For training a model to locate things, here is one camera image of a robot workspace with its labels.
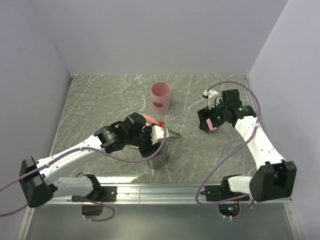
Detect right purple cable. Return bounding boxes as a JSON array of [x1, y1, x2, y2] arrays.
[[195, 81, 261, 220]]

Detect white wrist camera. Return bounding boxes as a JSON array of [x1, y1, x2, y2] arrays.
[[202, 89, 219, 110], [150, 124, 170, 145]]

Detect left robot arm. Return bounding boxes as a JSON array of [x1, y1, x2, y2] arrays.
[[18, 112, 169, 208]]

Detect metal tongs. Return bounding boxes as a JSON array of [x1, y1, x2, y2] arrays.
[[166, 129, 181, 140]]

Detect pink cylindrical container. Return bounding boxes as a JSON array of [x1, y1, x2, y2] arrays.
[[150, 81, 171, 115]]

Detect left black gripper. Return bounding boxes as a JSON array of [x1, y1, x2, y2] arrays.
[[127, 123, 162, 157]]

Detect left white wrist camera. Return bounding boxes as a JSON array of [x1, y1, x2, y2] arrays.
[[150, 124, 170, 145]]

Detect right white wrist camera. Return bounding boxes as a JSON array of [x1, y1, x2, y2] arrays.
[[202, 89, 219, 110]]

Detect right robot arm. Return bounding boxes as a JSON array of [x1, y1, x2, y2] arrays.
[[197, 89, 297, 203]]

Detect grey cylindrical container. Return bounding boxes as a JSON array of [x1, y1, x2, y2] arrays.
[[146, 143, 168, 170]]

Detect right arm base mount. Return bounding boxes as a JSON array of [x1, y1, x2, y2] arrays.
[[200, 185, 250, 219]]

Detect pink round lid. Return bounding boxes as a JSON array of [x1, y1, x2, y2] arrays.
[[206, 118, 217, 132]]

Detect pink and cream plate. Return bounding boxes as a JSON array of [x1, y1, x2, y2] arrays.
[[140, 113, 159, 147]]

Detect aluminium rail frame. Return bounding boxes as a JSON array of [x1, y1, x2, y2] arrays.
[[14, 73, 303, 240]]

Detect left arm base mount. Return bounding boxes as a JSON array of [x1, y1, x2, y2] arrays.
[[71, 186, 117, 222]]

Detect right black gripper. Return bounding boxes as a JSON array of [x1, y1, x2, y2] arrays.
[[197, 99, 229, 133]]

